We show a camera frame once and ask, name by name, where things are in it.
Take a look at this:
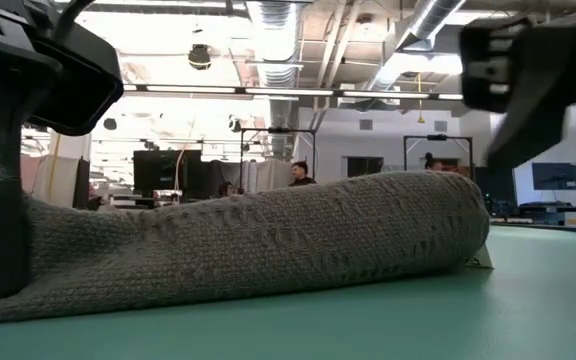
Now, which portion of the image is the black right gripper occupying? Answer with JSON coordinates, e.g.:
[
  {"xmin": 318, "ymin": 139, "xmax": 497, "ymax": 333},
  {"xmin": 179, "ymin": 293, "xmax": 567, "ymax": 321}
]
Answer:
[{"xmin": 460, "ymin": 5, "xmax": 576, "ymax": 169}]

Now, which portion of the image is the grey knitted towel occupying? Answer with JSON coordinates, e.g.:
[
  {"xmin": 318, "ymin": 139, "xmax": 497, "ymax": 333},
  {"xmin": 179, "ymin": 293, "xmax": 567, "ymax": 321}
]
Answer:
[{"xmin": 0, "ymin": 170, "xmax": 495, "ymax": 326}]

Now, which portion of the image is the dark monitor on arm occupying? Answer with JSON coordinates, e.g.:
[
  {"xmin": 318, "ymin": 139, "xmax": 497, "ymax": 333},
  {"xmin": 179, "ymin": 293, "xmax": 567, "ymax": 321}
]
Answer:
[{"xmin": 531, "ymin": 162, "xmax": 576, "ymax": 192}]

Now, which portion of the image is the pink fabric partition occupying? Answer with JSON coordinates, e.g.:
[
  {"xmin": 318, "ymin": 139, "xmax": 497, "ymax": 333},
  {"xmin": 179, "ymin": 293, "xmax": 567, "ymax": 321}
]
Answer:
[{"xmin": 20, "ymin": 154, "xmax": 82, "ymax": 209}]

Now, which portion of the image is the black upright panel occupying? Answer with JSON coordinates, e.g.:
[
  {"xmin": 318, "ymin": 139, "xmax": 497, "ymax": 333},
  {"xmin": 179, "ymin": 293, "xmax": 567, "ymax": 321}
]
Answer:
[{"xmin": 71, "ymin": 158, "xmax": 92, "ymax": 210}]

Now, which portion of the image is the dark desk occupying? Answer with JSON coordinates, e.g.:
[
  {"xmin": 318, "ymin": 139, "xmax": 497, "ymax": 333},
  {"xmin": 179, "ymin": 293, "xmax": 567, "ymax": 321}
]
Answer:
[{"xmin": 516, "ymin": 199, "xmax": 576, "ymax": 226}]

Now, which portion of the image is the yellow hanging pendant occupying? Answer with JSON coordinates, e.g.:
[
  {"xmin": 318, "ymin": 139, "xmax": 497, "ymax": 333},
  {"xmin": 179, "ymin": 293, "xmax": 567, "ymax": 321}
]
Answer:
[{"xmin": 416, "ymin": 72, "xmax": 426, "ymax": 125}]

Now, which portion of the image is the large black monitor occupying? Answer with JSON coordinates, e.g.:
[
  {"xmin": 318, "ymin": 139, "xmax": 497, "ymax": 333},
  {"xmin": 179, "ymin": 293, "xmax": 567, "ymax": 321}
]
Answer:
[{"xmin": 132, "ymin": 149, "xmax": 203, "ymax": 201}]

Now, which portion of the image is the dark door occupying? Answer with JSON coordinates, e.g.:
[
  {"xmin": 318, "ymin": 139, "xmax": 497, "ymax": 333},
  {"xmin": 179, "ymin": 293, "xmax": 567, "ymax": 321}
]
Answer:
[{"xmin": 346, "ymin": 156, "xmax": 385, "ymax": 179}]

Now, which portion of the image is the black ceiling dome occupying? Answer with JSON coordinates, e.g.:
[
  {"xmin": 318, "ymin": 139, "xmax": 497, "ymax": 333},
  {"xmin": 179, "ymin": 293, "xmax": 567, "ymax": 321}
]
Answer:
[{"xmin": 187, "ymin": 43, "xmax": 213, "ymax": 71}]

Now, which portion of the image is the teal table mat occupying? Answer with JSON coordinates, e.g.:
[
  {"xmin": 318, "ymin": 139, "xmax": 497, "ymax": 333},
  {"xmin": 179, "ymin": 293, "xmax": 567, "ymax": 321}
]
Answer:
[{"xmin": 0, "ymin": 224, "xmax": 576, "ymax": 360}]

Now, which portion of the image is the white fabric partition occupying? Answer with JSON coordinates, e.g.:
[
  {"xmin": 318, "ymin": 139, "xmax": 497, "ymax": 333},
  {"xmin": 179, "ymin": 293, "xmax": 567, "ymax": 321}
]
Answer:
[{"xmin": 241, "ymin": 159, "xmax": 294, "ymax": 194}]

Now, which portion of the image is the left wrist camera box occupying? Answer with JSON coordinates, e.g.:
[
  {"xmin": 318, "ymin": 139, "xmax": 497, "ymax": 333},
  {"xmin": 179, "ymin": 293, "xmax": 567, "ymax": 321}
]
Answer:
[{"xmin": 27, "ymin": 35, "xmax": 125, "ymax": 137}]

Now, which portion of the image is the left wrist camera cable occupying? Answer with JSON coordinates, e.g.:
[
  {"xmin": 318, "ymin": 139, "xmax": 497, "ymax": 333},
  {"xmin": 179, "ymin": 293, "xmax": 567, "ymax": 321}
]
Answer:
[{"xmin": 51, "ymin": 0, "xmax": 95, "ymax": 44}]

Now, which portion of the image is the black metal gantry frame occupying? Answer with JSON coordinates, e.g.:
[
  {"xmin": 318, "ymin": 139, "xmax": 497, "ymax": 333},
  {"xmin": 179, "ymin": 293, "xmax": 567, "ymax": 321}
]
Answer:
[
  {"xmin": 402, "ymin": 133, "xmax": 474, "ymax": 174},
  {"xmin": 239, "ymin": 127, "xmax": 318, "ymax": 194}
]

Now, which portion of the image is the slim smooth silver duct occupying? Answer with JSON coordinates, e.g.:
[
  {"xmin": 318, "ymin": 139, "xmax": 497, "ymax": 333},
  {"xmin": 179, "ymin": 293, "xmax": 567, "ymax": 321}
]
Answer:
[{"xmin": 367, "ymin": 0, "xmax": 469, "ymax": 94}]

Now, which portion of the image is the black table frame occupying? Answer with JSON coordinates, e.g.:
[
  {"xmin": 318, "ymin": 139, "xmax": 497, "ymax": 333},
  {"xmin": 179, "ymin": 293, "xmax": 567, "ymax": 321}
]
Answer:
[{"xmin": 490, "ymin": 221, "xmax": 576, "ymax": 236}]

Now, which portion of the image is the wide ribbed silver duct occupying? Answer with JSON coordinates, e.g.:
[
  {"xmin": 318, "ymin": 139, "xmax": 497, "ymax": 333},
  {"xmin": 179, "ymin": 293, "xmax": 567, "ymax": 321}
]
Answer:
[{"xmin": 246, "ymin": 0, "xmax": 300, "ymax": 159}]

